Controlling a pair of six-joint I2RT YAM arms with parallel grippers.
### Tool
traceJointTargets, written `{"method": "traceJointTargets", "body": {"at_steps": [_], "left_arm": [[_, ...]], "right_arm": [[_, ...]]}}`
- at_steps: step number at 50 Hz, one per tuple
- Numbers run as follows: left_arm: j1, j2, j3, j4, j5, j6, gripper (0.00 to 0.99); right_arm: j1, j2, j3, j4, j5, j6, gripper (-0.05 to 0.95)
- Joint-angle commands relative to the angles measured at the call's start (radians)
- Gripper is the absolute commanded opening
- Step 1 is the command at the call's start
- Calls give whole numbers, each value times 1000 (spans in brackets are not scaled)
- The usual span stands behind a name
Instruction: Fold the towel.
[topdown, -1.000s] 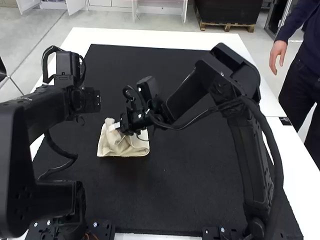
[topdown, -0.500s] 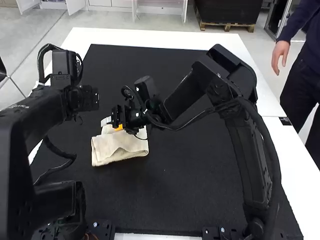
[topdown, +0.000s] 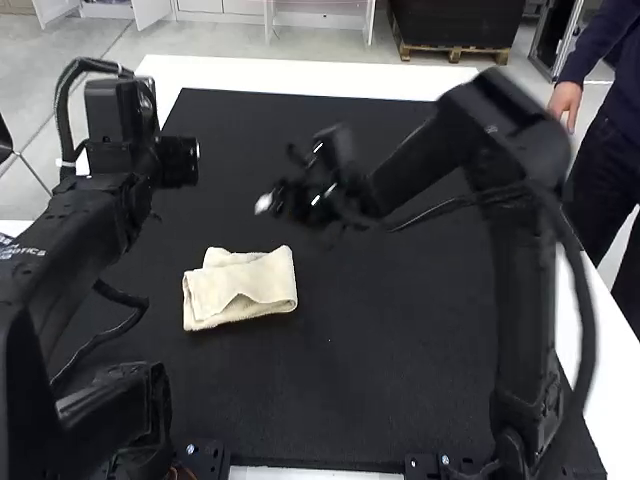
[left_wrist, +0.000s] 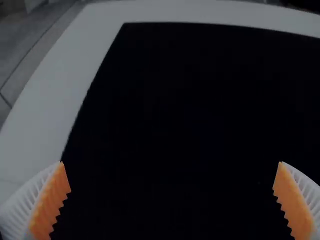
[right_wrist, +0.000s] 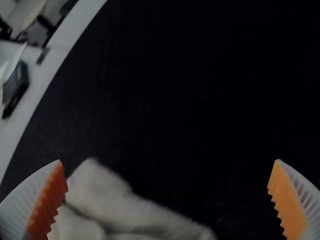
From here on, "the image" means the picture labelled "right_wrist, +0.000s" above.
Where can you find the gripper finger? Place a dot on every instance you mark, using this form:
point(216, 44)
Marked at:
point(42, 205)
point(292, 205)

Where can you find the black flat box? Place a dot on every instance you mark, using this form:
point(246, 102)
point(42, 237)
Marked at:
point(15, 87)

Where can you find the black mat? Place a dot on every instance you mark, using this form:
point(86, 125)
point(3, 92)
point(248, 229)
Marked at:
point(187, 87)

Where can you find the pale towel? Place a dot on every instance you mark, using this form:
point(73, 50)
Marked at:
point(120, 207)

